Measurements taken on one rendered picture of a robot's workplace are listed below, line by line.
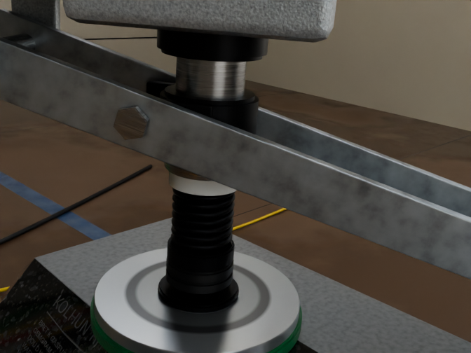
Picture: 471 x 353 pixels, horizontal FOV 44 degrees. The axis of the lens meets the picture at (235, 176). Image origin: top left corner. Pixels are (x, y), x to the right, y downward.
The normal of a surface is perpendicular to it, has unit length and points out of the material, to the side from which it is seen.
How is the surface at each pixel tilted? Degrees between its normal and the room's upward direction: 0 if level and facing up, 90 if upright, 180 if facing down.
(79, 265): 0
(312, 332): 0
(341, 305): 0
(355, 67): 90
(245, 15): 90
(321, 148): 90
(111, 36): 90
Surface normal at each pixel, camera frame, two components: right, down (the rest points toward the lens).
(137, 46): 0.73, 0.27
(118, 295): 0.07, -0.94
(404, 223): -0.11, 0.32
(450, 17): -0.69, 0.19
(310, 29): -0.13, 0.65
